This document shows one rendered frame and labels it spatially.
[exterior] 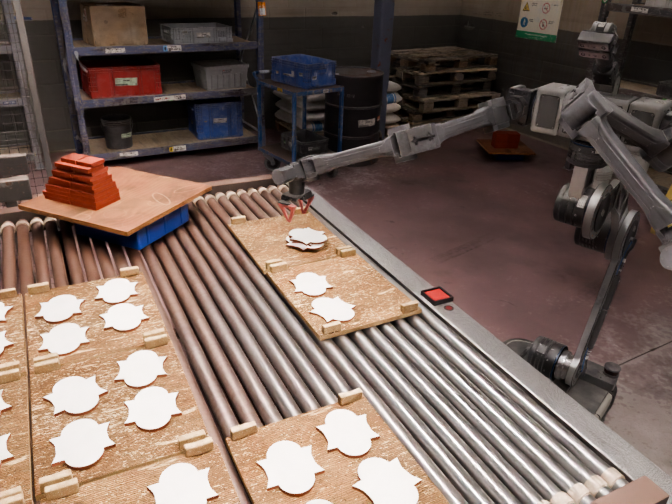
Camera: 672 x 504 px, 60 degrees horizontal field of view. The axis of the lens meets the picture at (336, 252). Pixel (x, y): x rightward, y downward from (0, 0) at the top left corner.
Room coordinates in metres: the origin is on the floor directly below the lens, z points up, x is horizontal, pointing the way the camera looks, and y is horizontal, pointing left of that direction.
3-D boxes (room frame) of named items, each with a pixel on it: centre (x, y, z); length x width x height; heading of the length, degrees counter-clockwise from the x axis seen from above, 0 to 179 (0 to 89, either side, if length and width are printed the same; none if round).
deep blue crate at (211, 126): (6.11, 1.35, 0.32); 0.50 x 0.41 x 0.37; 117
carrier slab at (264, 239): (1.98, 0.18, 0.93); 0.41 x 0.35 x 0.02; 28
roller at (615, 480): (1.74, -0.18, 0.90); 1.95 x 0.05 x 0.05; 28
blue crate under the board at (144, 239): (2.04, 0.79, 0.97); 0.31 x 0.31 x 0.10; 68
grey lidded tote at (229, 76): (6.11, 1.26, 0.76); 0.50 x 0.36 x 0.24; 127
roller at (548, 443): (1.71, -0.14, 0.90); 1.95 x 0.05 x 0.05; 28
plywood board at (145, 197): (2.08, 0.84, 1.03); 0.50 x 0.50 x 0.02; 68
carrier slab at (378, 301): (1.61, -0.02, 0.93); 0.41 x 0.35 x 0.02; 29
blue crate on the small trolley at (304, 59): (5.37, 0.36, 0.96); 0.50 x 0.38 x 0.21; 46
